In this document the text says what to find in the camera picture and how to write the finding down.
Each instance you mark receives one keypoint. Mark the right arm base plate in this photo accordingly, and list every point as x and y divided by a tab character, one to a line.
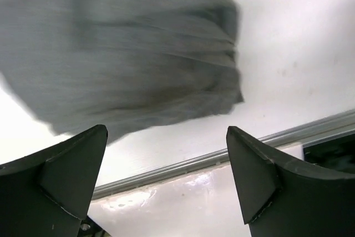
337	154

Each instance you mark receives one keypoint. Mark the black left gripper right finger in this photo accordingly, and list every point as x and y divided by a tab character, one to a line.
281	195

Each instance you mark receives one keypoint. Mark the grey shorts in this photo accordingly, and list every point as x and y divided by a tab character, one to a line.
127	64

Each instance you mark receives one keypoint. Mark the aluminium front frame rail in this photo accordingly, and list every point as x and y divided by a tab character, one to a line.
308	134

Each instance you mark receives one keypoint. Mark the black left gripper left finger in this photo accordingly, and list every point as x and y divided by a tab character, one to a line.
48	193

